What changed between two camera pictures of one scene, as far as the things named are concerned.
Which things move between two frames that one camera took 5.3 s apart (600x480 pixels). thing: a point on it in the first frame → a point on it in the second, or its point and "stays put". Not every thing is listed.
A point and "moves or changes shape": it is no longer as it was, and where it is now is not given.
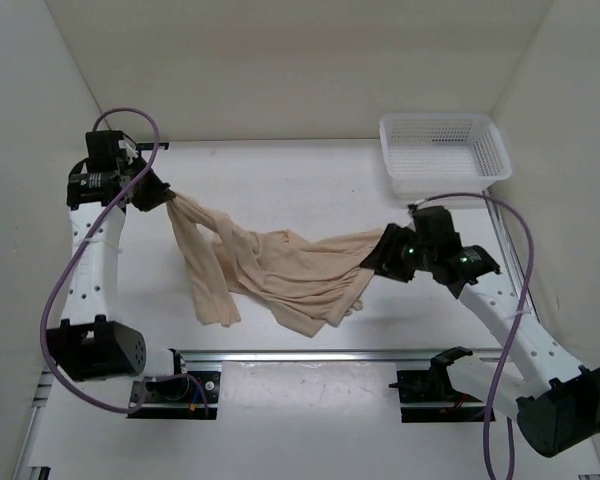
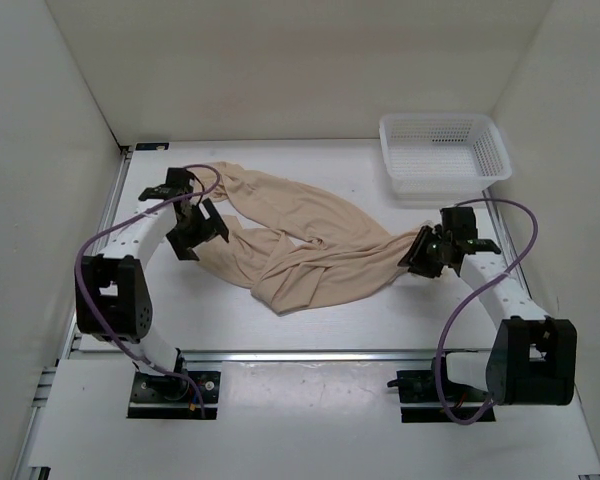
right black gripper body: (406, 254) → (440, 240)
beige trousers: (313, 283) moves or changes shape
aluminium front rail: (320, 357) stays put
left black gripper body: (146, 187) → (189, 228)
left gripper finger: (163, 192) → (211, 218)
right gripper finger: (380, 252) → (412, 257)
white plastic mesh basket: (434, 154) stays put
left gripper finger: (146, 204) → (183, 251)
